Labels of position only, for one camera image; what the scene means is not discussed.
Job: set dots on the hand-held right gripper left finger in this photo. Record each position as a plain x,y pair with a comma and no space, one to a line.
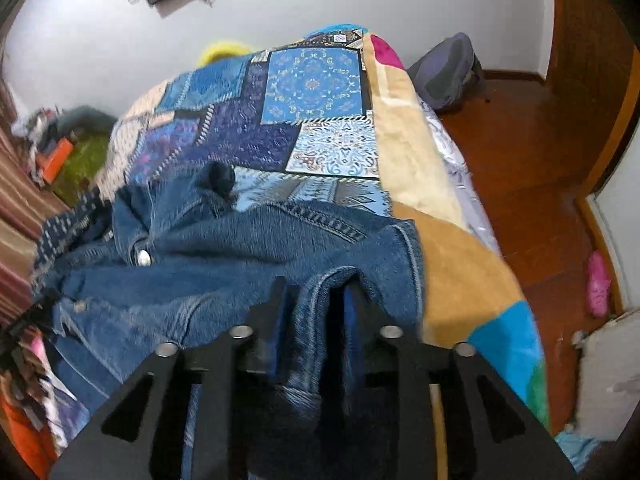
275,310

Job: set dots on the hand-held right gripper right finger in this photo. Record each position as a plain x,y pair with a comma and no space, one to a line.
352,320

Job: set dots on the blue denim jacket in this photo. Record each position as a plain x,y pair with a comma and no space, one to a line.
225,260

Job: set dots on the pile of clothes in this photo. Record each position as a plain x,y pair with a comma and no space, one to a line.
35,130

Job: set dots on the beige multicolour fleece blanket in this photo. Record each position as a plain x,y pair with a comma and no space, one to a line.
450,260

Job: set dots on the black cloth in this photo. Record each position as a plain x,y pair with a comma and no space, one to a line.
221,177

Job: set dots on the navy patterned cloth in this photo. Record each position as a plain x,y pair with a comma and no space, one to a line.
65,230

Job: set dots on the green cloth cover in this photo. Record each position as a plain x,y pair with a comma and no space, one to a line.
87,165

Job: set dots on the pink slipper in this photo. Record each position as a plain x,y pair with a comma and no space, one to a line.
597,285

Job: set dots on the light blue cloth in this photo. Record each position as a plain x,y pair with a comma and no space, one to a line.
575,447

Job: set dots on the white cloth bag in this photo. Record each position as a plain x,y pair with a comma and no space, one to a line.
610,380

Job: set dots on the yellow pillow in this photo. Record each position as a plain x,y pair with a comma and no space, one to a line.
220,51

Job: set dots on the orange box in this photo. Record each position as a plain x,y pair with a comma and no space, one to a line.
57,157

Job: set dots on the grey backpack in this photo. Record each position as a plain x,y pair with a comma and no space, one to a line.
445,70

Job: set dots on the grey plush pillow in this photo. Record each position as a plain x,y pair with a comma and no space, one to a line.
85,117

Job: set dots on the striped brown curtain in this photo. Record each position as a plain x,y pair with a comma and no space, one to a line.
20,200

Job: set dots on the orange cloth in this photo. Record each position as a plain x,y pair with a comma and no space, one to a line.
25,440

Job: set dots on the teal fuzzy cloth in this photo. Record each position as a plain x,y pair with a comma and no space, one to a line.
335,27

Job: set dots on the wooden door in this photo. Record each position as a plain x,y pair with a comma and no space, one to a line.
585,25

